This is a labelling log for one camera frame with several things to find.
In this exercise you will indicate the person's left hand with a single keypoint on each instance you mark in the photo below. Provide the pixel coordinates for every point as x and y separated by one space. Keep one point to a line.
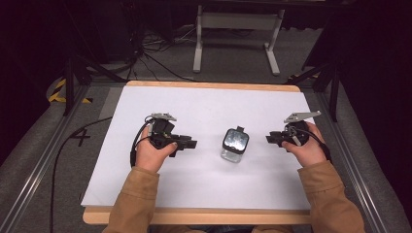
151 155

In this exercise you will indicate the clear glass jar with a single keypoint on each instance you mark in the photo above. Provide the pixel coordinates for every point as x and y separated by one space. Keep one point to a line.
235 144

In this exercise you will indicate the white table mat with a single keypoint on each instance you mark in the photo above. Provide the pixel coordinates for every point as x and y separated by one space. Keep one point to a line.
210 181

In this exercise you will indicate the black tripod stand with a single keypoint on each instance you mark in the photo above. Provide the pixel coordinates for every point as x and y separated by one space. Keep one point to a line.
333 87
69 84

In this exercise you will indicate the aluminium frame rail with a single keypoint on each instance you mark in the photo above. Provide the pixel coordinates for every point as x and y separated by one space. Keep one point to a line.
35 174
353 171

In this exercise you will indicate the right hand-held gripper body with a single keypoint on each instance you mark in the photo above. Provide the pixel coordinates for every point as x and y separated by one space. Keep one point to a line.
297 131

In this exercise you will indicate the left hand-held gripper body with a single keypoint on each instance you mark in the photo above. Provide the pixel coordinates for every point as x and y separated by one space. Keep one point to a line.
161 130

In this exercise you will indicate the person's right hand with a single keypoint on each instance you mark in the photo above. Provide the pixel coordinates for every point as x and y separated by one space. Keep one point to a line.
307 152

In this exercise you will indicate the yellow black floor tape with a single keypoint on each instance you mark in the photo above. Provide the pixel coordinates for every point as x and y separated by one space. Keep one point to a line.
57 93

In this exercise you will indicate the white metal stand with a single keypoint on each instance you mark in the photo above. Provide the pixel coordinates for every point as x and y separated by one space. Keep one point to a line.
238 21

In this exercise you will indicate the black floor tape mark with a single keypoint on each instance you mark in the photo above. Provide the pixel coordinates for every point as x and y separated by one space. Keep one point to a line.
81 136

